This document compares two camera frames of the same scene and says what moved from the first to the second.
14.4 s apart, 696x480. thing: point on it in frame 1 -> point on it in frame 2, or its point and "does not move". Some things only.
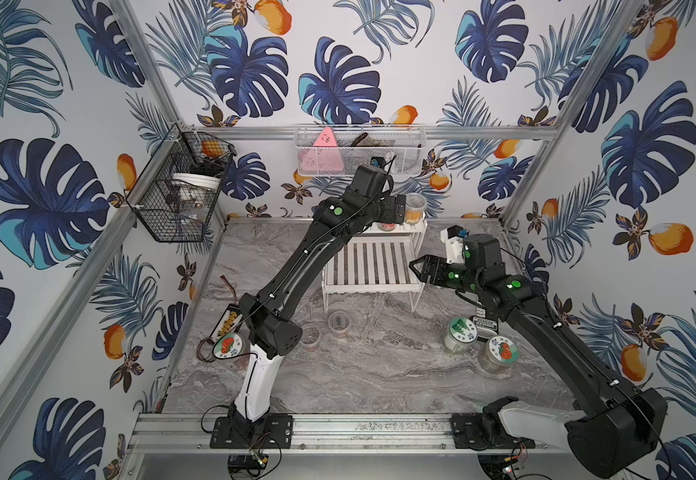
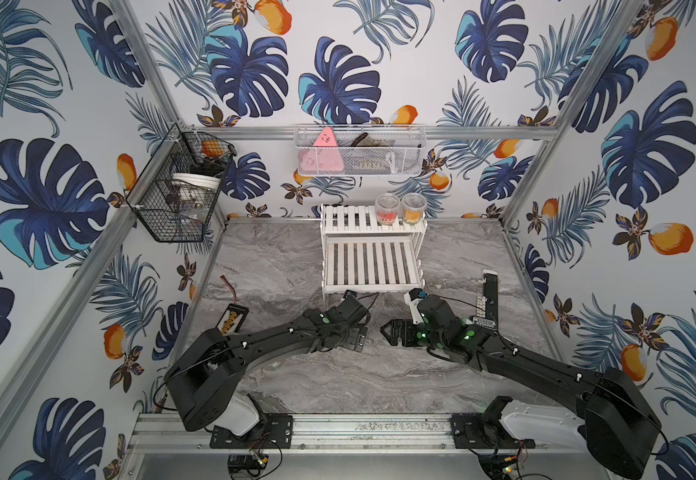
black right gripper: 438,263 -> 405,325
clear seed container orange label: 415,204 does not move
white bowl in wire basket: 196,182 does not move
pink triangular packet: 324,157 does not move
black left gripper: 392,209 -> 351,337
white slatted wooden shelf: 376,261 does not move
